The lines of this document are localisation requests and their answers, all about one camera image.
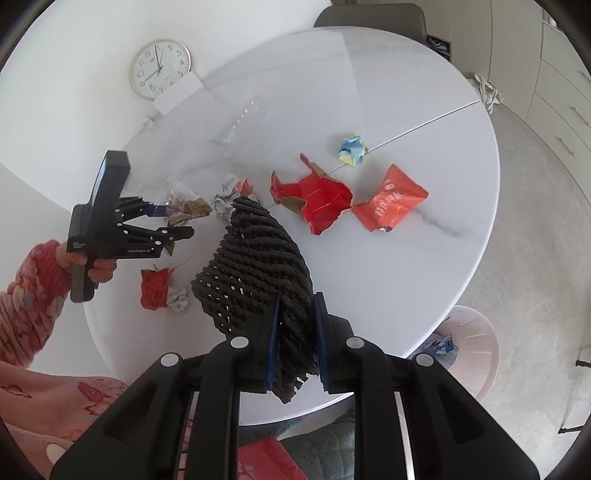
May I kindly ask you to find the person's left hand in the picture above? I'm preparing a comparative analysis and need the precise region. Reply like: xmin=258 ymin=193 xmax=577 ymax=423
xmin=55 ymin=240 xmax=119 ymax=284

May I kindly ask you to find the orange snack packet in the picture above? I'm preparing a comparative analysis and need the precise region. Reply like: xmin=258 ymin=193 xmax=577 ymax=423
xmin=351 ymin=163 xmax=430 ymax=234

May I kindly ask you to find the red printed cloth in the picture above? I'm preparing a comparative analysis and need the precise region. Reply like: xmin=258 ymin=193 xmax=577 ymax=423
xmin=235 ymin=438 xmax=297 ymax=480

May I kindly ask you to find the white printed crumpled paper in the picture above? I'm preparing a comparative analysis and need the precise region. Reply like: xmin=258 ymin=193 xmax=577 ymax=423
xmin=212 ymin=174 xmax=242 ymax=219

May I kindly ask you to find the black tripod stand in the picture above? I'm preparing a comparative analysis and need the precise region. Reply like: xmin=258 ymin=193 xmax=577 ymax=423
xmin=558 ymin=359 xmax=591 ymax=435

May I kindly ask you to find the person's pink pajamas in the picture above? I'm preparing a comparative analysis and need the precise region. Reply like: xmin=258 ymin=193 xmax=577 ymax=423
xmin=0 ymin=360 xmax=204 ymax=480

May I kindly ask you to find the white card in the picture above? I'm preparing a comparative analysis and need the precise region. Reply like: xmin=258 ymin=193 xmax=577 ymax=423
xmin=152 ymin=73 xmax=204 ymax=116

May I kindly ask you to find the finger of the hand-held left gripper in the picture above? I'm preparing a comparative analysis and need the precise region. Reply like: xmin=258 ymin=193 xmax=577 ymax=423
xmin=120 ymin=223 xmax=195 ymax=246
xmin=117 ymin=196 xmax=169 ymax=222

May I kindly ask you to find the dark knitted cloth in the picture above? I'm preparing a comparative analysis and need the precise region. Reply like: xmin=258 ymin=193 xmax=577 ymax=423
xmin=191 ymin=196 xmax=322 ymax=406

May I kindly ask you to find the white crumpled paper ball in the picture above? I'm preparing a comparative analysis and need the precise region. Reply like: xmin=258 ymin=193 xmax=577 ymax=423
xmin=166 ymin=285 xmax=191 ymax=315

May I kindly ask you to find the brown paper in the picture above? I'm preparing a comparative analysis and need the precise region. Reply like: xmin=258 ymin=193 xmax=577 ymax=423
xmin=167 ymin=197 xmax=213 ymax=228

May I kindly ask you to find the clear plastic bottle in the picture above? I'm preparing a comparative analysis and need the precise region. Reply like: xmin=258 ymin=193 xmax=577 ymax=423
xmin=216 ymin=96 xmax=260 ymax=154

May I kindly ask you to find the pink plastic bin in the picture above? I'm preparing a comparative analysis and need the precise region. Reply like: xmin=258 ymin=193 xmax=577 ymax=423
xmin=410 ymin=305 xmax=501 ymax=408

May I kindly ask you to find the white cabinet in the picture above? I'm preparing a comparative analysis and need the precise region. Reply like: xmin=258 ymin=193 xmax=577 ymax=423
xmin=450 ymin=0 xmax=591 ymax=197

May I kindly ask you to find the blue packet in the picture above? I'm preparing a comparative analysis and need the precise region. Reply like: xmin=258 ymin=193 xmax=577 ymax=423
xmin=418 ymin=333 xmax=459 ymax=369

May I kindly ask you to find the white wall clock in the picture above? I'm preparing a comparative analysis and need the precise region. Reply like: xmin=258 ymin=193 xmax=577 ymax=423
xmin=129 ymin=39 xmax=192 ymax=100

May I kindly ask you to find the red crumpled paper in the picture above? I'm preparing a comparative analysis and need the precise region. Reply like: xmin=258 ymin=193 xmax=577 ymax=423
xmin=140 ymin=266 xmax=175 ymax=310

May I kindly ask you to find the grey chair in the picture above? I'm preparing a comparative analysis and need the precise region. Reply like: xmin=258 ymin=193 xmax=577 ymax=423
xmin=313 ymin=3 xmax=427 ymax=36

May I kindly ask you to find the blue yellow crumpled paper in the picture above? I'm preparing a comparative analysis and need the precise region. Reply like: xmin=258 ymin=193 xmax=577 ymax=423
xmin=337 ymin=134 xmax=370 ymax=168

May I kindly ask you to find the torn red cardboard box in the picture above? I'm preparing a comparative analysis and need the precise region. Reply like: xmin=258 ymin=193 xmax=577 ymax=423
xmin=270 ymin=153 xmax=354 ymax=236

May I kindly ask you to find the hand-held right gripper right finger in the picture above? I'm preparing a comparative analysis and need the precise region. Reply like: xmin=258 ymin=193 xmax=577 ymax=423
xmin=313 ymin=292 xmax=541 ymax=480

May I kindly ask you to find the teal quilted cushion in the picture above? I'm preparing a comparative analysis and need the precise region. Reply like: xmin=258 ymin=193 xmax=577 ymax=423
xmin=276 ymin=412 xmax=356 ymax=480

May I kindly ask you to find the clear plastic bag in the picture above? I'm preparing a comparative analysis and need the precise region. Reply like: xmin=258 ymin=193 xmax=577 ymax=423
xmin=159 ymin=174 xmax=197 ymax=214

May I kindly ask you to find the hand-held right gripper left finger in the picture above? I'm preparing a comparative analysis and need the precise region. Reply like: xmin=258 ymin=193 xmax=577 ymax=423
xmin=50 ymin=294 xmax=281 ymax=480

